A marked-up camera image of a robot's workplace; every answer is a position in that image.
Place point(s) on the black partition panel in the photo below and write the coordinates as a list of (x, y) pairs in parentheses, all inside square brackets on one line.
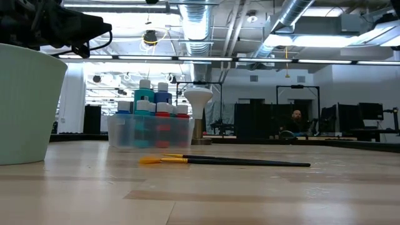
[(256, 122)]

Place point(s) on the black background monitor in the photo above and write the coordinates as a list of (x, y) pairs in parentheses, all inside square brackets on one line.
[(370, 111)]

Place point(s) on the orange bristle black paintbrush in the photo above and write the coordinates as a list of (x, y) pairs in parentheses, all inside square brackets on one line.
[(234, 162)]

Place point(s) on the long ceiling light strip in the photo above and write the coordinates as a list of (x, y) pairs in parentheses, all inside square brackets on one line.
[(143, 57)]

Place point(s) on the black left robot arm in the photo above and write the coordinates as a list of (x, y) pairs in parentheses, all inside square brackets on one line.
[(18, 18)]

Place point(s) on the clear plastic container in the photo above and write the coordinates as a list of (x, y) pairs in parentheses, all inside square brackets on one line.
[(150, 131)]

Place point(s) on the black cabinet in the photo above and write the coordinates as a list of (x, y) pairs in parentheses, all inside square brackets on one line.
[(92, 120)]

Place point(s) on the black background rig frame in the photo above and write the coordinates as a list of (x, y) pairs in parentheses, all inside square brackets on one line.
[(215, 83), (297, 86)]

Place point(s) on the small green paint bottle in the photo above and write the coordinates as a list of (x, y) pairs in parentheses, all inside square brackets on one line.
[(172, 109)]

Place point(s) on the white mushroom lamp brass base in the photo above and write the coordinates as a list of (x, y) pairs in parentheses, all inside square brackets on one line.
[(198, 97)]

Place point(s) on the large purple-blue paint bottle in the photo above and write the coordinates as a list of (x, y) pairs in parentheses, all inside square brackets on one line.
[(163, 95)]

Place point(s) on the light green cup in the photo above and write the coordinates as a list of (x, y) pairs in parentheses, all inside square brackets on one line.
[(28, 109)]

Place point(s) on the thin black paintbrush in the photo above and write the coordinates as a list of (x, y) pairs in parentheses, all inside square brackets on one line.
[(203, 157)]

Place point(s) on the black aluminium table frame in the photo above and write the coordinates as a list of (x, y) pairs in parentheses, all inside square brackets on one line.
[(359, 145)]

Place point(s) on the person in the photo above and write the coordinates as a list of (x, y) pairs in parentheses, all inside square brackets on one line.
[(296, 116)]

